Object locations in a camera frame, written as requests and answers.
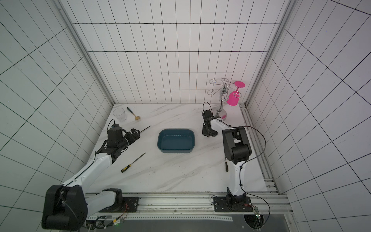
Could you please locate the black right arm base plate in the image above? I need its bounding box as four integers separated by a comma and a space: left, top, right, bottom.
211, 195, 254, 213

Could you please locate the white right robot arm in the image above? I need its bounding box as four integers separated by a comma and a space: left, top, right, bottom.
202, 110, 252, 206

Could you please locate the pink wine glass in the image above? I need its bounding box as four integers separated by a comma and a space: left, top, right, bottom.
227, 81, 245, 106

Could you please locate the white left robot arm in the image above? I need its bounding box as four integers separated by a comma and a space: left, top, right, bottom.
41, 124, 140, 231

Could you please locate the clear drinking glass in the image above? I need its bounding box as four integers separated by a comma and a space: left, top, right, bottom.
113, 107, 127, 122

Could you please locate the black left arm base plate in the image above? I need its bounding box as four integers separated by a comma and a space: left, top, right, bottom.
99, 196, 139, 213

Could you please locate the gold spoon green handle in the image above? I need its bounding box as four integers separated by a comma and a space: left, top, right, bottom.
127, 107, 141, 120

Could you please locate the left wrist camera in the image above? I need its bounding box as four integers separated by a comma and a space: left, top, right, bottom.
107, 123, 123, 144

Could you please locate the chrome glass holder stand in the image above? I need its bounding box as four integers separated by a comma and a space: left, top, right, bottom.
207, 78, 235, 120

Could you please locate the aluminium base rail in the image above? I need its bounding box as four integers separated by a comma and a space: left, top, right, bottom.
88, 192, 293, 222

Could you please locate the teal storage box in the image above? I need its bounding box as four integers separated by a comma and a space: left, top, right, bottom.
157, 129, 195, 153

